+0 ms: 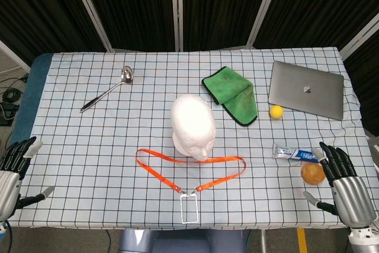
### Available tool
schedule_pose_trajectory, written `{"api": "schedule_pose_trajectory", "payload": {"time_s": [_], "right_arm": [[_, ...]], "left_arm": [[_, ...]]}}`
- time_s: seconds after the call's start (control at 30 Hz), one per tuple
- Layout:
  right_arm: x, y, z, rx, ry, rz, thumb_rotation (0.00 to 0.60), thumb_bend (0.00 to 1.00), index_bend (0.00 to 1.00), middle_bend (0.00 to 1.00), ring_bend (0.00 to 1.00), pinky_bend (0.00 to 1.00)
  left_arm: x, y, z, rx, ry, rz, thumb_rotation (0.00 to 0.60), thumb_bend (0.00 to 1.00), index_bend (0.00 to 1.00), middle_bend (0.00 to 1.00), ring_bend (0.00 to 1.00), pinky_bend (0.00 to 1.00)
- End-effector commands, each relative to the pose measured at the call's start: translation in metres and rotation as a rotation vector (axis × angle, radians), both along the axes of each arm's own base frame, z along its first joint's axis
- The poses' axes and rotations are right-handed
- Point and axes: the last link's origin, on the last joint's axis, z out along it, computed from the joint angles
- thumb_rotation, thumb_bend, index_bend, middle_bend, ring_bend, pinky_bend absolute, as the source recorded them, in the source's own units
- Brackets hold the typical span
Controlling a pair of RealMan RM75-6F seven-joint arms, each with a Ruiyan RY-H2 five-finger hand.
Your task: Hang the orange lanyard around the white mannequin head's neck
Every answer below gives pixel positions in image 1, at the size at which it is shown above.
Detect teal blue table pad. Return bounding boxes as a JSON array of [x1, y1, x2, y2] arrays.
[[7, 53, 54, 159]]

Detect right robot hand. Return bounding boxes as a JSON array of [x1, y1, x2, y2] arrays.
[[303, 142, 379, 227]]

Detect green microfiber cloth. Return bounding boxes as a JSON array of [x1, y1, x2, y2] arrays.
[[201, 66, 259, 128]]

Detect black power adapter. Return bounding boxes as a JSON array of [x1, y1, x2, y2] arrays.
[[0, 101, 20, 127]]

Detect checked light blue tablecloth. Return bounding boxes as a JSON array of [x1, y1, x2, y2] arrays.
[[7, 47, 379, 232]]

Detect grey laptop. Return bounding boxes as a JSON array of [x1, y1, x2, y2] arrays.
[[268, 60, 345, 121]]

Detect clear white badge holder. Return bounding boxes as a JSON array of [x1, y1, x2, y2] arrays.
[[180, 191, 200, 225]]

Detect black coiled cable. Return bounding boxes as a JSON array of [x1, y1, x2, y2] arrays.
[[2, 87, 23, 103]]

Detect small plastic packet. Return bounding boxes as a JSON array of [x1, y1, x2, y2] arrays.
[[272, 143, 323, 164]]

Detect orange lanyard strap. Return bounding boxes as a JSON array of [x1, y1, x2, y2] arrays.
[[136, 148, 247, 194]]

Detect black folding screen panel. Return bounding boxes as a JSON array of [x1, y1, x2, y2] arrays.
[[339, 12, 379, 135], [170, 0, 285, 52], [0, 0, 112, 67], [245, 0, 379, 51], [66, 0, 182, 53]]

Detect white foam mannequin head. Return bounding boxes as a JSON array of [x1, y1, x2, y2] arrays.
[[171, 94, 216, 162]]

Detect amber translucent ball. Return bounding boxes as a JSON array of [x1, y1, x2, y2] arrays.
[[300, 162, 327, 187]]

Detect grey blue robot torso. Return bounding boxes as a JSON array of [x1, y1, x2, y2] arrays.
[[118, 229, 248, 253]]

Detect white table leg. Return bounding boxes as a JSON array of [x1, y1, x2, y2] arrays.
[[259, 229, 268, 253]]

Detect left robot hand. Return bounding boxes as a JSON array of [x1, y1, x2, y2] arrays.
[[0, 136, 56, 222]]

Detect yellow ball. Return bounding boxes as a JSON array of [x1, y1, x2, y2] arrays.
[[269, 105, 285, 120]]

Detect steel ladle black handle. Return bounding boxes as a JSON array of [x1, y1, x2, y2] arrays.
[[79, 65, 134, 114]]

